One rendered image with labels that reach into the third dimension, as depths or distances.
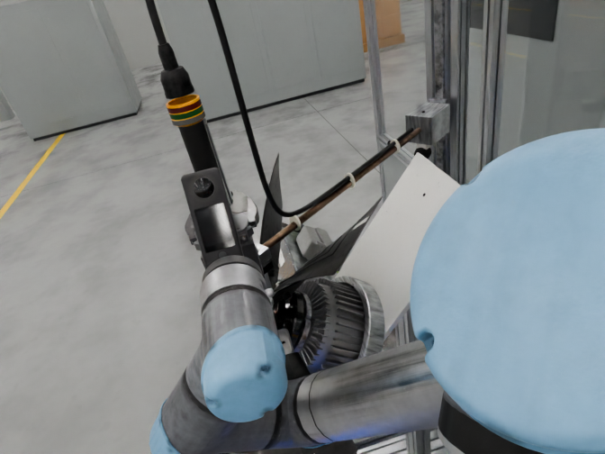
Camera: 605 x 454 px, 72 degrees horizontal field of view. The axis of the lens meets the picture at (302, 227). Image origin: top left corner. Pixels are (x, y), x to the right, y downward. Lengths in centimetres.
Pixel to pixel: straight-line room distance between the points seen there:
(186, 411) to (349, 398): 16
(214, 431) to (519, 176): 37
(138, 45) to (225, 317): 1262
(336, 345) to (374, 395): 46
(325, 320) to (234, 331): 49
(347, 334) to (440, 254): 69
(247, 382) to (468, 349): 24
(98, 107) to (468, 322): 797
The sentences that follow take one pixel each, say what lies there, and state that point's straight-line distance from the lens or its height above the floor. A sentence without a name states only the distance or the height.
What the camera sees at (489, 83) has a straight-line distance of 122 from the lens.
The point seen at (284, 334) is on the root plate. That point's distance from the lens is 83.
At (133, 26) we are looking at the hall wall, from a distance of 1290.
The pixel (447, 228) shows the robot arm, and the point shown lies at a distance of 19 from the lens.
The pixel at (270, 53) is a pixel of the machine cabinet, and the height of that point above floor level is 71.
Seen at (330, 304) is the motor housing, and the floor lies 118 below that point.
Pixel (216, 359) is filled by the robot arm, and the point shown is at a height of 151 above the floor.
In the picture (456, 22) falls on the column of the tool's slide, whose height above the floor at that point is 159.
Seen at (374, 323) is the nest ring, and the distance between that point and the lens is 88.
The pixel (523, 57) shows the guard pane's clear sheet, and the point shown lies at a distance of 113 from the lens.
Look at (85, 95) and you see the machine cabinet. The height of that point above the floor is 52.
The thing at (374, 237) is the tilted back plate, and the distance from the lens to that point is 101.
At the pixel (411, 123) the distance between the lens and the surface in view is 107.
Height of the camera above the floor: 179
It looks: 33 degrees down
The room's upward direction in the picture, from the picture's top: 13 degrees counter-clockwise
